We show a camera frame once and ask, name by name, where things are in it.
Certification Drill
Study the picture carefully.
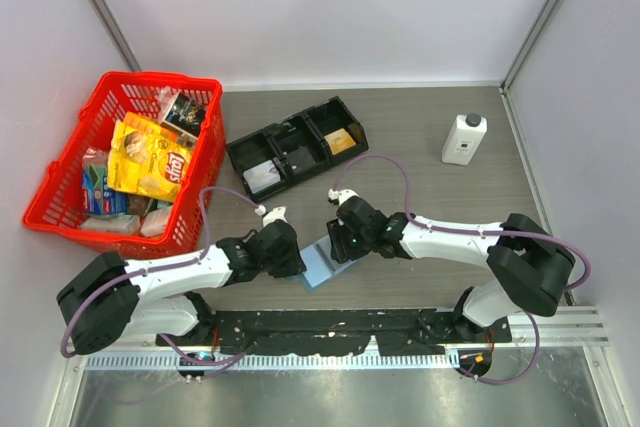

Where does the blue leather card holder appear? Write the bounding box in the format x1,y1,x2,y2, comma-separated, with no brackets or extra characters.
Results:
286,236,359,291

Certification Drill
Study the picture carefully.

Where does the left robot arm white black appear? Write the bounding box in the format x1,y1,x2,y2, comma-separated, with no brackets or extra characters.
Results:
56,219,306,358

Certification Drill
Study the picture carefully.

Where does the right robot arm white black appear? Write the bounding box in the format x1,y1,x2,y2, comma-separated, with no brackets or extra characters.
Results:
327,195,575,342

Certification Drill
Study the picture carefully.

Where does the white card in tray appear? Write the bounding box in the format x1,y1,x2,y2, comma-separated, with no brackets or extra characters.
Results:
243,160,281,194

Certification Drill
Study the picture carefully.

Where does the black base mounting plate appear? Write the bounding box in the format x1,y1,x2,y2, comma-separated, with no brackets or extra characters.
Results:
171,309,512,357

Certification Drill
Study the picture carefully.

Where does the black three-compartment organizer tray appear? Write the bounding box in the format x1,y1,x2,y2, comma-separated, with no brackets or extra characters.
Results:
226,96,369,203

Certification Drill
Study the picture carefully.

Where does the white bottle grey cap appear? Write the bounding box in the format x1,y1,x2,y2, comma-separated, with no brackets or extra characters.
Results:
441,113,488,166

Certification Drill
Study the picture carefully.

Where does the yellow Lays chips bag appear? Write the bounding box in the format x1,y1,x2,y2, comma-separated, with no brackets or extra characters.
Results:
107,112,193,203

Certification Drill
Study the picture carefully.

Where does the black snack box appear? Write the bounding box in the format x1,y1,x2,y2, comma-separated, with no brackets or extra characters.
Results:
158,92,206,143

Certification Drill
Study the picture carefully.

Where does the blue packaged item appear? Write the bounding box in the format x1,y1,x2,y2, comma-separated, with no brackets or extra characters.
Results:
82,164,127,217

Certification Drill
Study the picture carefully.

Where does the red plastic shopping basket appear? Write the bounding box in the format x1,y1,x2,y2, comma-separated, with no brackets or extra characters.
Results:
23,71,226,259

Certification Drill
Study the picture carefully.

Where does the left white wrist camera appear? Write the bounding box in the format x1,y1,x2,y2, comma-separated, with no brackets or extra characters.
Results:
254,204,287,227

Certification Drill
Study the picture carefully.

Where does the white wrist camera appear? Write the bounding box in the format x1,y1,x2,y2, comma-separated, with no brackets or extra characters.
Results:
328,189,358,206
254,204,287,227

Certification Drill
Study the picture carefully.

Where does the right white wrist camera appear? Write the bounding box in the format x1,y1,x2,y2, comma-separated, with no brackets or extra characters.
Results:
328,189,358,206

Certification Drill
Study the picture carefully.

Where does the aluminium rail frame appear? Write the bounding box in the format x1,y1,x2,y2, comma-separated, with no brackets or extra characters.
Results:
78,304,609,375

